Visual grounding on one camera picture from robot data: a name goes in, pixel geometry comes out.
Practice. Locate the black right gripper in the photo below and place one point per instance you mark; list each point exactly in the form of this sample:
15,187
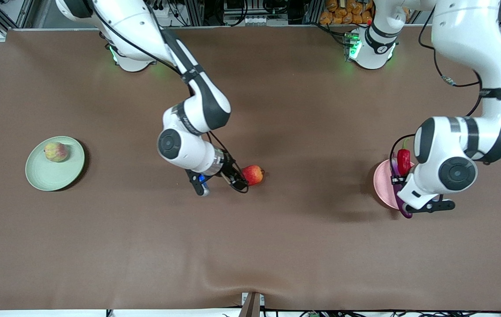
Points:
231,171

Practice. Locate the yellow-pink peach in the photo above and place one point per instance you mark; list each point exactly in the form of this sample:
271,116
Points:
56,152

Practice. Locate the red chili pepper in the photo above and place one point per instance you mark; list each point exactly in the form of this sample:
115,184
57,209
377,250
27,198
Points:
403,160

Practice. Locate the white power strip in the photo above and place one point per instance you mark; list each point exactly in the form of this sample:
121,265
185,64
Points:
164,13

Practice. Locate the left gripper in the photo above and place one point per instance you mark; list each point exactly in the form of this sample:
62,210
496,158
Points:
398,182

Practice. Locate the red round fruit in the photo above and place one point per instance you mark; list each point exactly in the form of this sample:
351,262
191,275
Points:
254,175

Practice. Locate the long purple eggplant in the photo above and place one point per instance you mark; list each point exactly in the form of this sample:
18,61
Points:
406,214

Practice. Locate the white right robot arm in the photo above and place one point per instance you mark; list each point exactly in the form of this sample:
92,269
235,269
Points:
188,119

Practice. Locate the white terminal strip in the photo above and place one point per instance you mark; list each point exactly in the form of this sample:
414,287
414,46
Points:
265,20

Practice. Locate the brown table cloth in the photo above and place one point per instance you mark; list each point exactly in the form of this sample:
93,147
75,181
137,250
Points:
144,246

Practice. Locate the pink round plate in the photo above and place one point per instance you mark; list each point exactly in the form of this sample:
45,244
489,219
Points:
382,185

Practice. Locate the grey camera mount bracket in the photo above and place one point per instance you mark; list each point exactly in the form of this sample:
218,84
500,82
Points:
251,304

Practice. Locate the pale green round plate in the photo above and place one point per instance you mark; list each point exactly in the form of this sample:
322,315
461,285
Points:
54,174

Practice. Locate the bag of orange snacks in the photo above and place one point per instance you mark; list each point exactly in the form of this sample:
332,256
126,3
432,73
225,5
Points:
347,11

